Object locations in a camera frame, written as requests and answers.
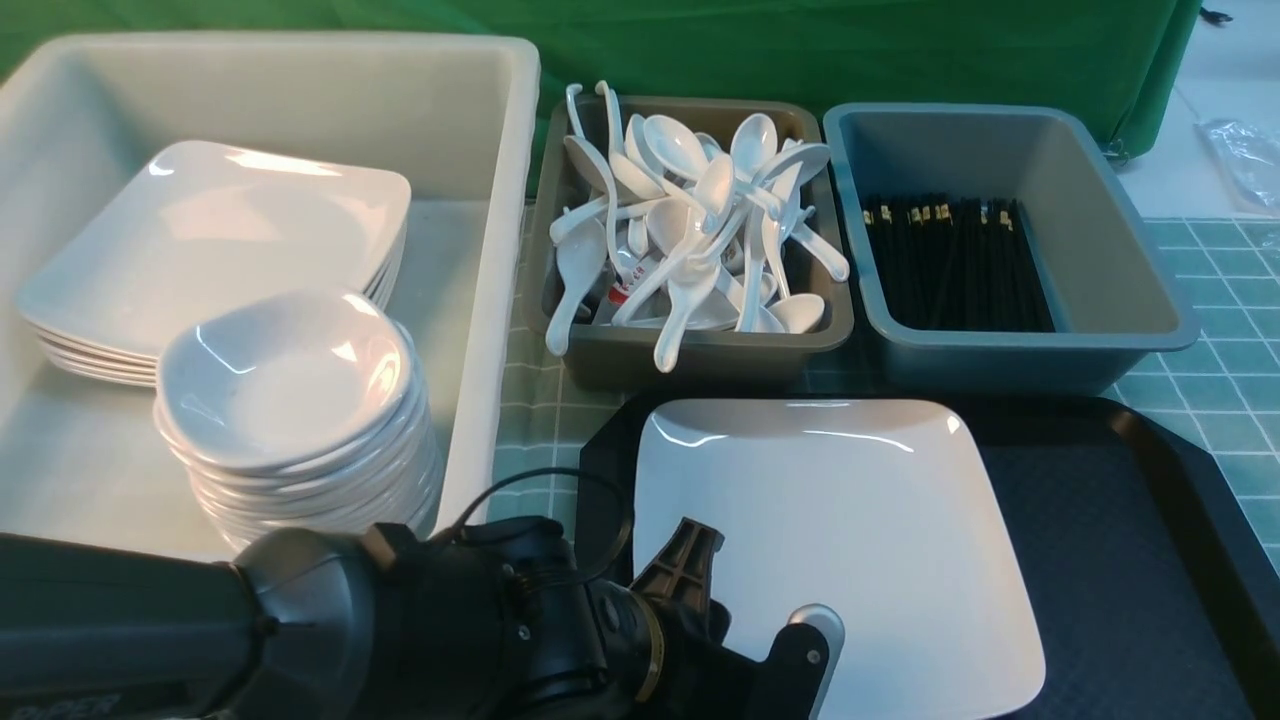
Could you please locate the grey-blue plastic chopstick bin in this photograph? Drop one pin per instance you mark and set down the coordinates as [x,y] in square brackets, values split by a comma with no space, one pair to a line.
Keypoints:
[1112,302]

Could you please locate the stack of white small bowls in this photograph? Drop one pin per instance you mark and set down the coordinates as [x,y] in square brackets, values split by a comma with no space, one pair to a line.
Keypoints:
[306,410]

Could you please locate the large white square rice plate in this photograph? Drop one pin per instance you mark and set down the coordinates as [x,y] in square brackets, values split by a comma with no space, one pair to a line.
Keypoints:
[880,509]

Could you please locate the stack of white square plates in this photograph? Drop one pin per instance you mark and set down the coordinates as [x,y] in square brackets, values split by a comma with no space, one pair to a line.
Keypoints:
[202,229]

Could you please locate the bundle of black chopsticks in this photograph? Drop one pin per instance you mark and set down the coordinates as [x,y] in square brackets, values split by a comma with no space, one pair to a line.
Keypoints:
[950,263]

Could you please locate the green cloth backdrop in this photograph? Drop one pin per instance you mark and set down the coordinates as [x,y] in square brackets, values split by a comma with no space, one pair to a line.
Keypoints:
[1111,64]

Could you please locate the pile of white soup spoons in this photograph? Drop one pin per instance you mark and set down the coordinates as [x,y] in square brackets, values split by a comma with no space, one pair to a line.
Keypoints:
[682,233]

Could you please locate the clear plastic bag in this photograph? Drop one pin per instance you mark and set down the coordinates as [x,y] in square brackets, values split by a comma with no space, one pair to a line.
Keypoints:
[1247,157]

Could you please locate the large white plastic tub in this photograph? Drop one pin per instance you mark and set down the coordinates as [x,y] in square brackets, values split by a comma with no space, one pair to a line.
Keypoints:
[453,114]

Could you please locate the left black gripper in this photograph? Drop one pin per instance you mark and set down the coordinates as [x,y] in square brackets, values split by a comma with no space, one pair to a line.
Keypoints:
[497,621]

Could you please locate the teal checkered table mat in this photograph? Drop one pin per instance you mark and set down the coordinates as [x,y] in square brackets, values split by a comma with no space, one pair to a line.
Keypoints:
[1221,393]

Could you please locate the black plastic serving tray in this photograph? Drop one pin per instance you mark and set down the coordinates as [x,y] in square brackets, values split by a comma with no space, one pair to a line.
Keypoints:
[1153,598]

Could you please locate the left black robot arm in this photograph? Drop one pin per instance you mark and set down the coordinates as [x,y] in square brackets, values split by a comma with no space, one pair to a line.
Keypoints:
[290,629]

